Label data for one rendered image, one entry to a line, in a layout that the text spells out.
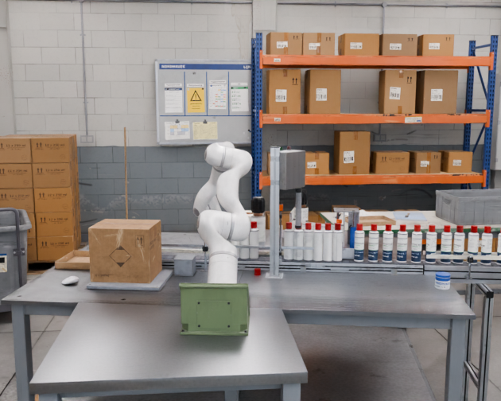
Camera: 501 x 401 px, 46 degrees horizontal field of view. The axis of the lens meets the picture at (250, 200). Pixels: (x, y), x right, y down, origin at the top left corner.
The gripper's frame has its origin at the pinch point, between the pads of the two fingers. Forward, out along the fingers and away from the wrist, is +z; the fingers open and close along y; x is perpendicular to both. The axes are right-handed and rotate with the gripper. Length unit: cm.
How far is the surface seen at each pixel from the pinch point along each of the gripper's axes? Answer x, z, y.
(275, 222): -31.8, -7.1, -16.7
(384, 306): -69, 37, -58
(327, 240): -53, 14, -3
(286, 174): -45, -28, -18
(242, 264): -5.7, 11.0, -5.0
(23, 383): 101, 20, -62
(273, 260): -24.2, 11.8, -15.8
